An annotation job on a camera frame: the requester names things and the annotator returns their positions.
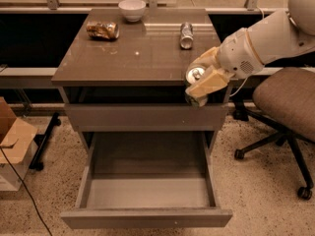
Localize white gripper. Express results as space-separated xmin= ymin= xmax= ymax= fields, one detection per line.
xmin=186 ymin=28 xmax=264 ymax=98

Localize green soda can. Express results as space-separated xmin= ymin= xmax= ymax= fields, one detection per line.
xmin=185 ymin=66 xmax=208 ymax=107

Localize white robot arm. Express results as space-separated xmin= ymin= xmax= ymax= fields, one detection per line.
xmin=186 ymin=0 xmax=315 ymax=101

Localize silver can lying down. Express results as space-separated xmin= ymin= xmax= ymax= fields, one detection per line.
xmin=180 ymin=23 xmax=194 ymax=49

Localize grey drawer cabinet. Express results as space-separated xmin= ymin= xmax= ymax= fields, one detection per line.
xmin=52 ymin=9 xmax=230 ymax=147

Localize crushed brown can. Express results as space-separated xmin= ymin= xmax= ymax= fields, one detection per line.
xmin=86 ymin=21 xmax=119 ymax=40

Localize open grey middle drawer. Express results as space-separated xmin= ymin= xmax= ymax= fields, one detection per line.
xmin=61 ymin=132 xmax=232 ymax=229

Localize closed grey top drawer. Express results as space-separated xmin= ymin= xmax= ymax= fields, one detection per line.
xmin=65 ymin=104 xmax=228 ymax=132

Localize brown office chair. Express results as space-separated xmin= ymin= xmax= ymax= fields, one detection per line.
xmin=233 ymin=67 xmax=315 ymax=201

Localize white ceramic bowl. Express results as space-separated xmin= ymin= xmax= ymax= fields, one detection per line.
xmin=118 ymin=0 xmax=146 ymax=22

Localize black stand leg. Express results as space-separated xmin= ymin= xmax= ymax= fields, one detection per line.
xmin=29 ymin=112 xmax=61 ymax=171

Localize cardboard box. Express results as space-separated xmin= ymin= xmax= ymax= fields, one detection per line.
xmin=0 ymin=97 xmax=37 ymax=191

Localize white hanging cable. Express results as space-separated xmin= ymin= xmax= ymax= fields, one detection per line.
xmin=228 ymin=7 xmax=266 ymax=98

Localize black floor cable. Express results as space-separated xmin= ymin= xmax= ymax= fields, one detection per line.
xmin=0 ymin=147 xmax=54 ymax=236

